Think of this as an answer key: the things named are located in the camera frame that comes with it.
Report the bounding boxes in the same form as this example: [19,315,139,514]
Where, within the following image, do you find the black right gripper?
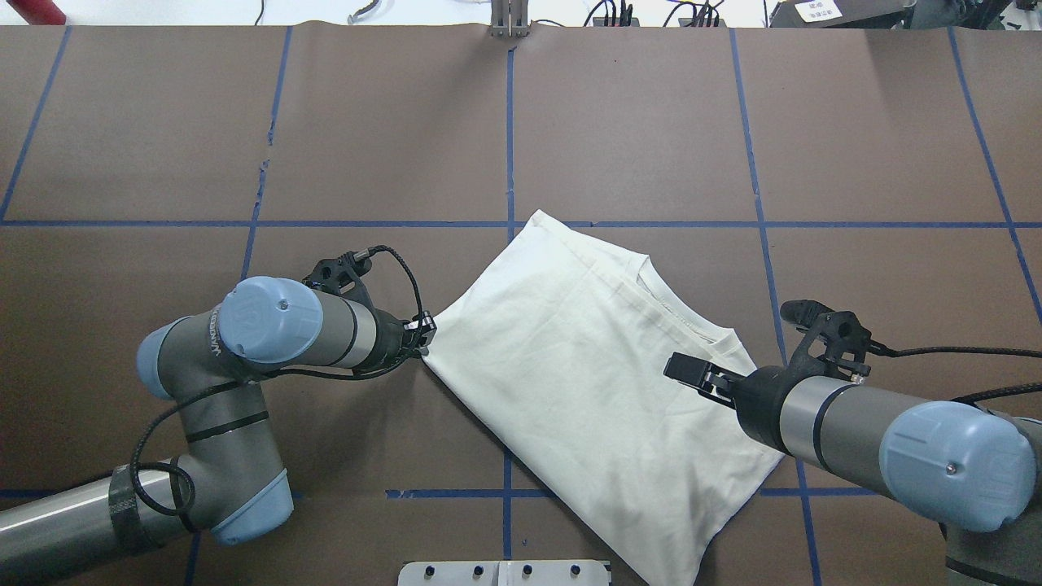
[663,352,794,453]

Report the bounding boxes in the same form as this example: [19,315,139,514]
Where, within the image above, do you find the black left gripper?
[370,313,438,376]

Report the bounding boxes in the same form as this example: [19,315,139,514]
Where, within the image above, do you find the cream long-sleeve shirt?
[424,211,782,585]

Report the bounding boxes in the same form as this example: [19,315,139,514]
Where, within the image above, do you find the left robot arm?
[2,277,436,585]

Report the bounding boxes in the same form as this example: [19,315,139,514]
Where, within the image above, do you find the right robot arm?
[663,352,1041,585]

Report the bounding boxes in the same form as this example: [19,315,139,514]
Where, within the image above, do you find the lower orange connector block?
[662,1,726,28]

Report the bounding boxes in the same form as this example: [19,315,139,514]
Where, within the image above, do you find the black box with label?
[768,1,915,29]

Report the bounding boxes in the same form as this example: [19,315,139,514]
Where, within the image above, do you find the red cylinder bottle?
[7,0,68,26]

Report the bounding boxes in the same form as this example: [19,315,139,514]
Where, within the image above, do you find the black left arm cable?
[130,246,428,518]

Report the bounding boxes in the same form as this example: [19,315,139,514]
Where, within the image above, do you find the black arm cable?
[863,342,1042,408]
[130,246,428,518]

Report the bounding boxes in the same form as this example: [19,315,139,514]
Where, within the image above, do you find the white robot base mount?
[396,559,614,585]

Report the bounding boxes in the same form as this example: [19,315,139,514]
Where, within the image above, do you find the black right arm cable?
[863,342,1042,408]

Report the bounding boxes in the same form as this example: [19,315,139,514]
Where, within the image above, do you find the aluminium frame post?
[488,0,531,38]

